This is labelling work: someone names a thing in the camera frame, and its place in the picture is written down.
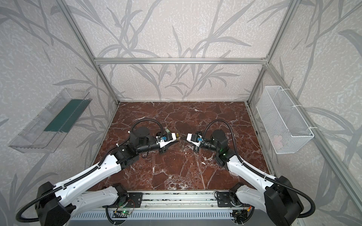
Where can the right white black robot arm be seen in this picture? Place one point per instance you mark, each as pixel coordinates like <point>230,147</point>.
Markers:
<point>275,196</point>

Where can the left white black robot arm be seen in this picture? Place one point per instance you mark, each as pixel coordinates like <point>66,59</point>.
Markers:
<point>56,204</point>

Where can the pink object in basket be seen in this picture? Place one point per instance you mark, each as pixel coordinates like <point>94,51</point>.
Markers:
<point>277,142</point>

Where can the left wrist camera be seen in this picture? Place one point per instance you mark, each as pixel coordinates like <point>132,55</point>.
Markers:
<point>166,139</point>

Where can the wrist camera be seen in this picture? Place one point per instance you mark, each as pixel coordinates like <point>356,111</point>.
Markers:
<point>196,138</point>
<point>166,139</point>

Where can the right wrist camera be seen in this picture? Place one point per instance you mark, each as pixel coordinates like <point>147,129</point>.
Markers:
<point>196,138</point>

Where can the aluminium front rail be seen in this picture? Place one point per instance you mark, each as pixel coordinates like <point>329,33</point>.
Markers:
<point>194,200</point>

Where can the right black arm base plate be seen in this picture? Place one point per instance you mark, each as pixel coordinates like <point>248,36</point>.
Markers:
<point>225,199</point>

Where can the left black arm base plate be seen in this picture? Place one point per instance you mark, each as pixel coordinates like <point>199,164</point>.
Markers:
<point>129,200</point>

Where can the white wire mesh basket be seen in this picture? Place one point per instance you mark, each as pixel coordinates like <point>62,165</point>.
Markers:
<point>281,116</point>

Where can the clear plastic wall bin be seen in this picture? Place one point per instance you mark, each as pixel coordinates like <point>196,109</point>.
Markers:
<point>48,129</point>

